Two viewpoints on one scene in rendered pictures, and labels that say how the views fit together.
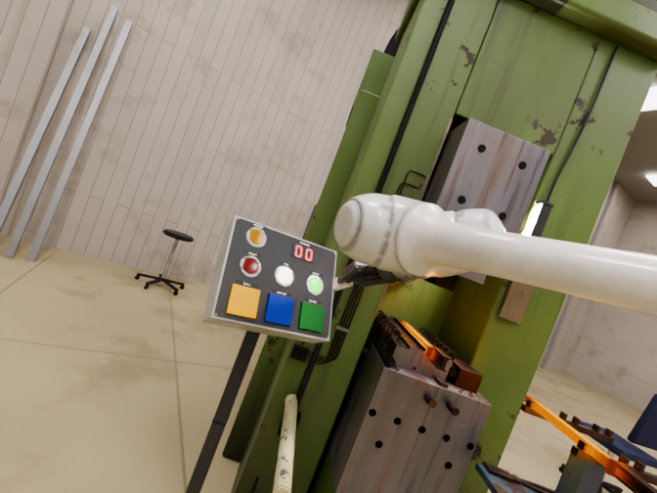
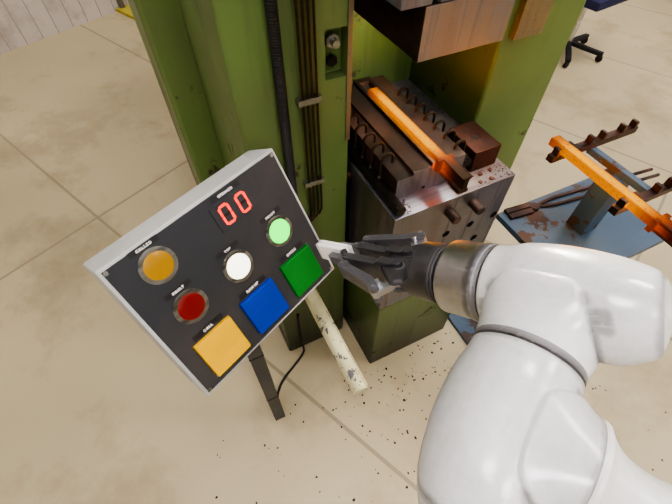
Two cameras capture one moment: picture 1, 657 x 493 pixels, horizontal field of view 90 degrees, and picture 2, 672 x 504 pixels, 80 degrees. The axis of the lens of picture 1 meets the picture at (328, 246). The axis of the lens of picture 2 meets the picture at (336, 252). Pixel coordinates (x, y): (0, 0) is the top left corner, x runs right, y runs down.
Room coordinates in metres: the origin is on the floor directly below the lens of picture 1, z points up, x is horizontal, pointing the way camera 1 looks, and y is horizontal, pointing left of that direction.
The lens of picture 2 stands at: (0.49, 0.08, 1.64)
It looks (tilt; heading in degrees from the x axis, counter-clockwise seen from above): 53 degrees down; 338
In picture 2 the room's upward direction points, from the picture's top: straight up
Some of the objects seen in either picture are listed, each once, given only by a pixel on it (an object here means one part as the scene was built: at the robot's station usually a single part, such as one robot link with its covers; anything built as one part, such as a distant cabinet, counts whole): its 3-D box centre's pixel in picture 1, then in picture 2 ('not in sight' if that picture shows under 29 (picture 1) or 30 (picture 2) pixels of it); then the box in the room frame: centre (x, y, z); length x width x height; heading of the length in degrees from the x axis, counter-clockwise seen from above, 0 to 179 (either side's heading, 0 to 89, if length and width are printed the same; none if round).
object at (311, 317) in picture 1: (310, 317); (301, 270); (0.92, -0.02, 1.01); 0.07 x 0.05 x 0.07; 119
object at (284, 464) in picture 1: (287, 437); (324, 321); (0.99, -0.09, 0.62); 0.44 x 0.05 x 0.05; 4
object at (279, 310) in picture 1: (279, 309); (264, 305); (0.87, 0.06, 1.01); 0.07 x 0.05 x 0.07; 119
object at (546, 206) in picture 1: (566, 156); not in sight; (1.25, -0.71, 1.83); 0.07 x 0.04 x 0.90; 94
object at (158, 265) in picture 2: (256, 237); (158, 265); (0.90, 0.19, 1.16); 0.05 x 0.03 x 0.04; 94
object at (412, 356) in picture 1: (404, 340); (388, 130); (1.31, -0.42, 0.96); 0.42 x 0.20 x 0.09; 4
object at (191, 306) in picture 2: (250, 266); (191, 306); (0.86, 0.17, 1.09); 0.05 x 0.03 x 0.04; 94
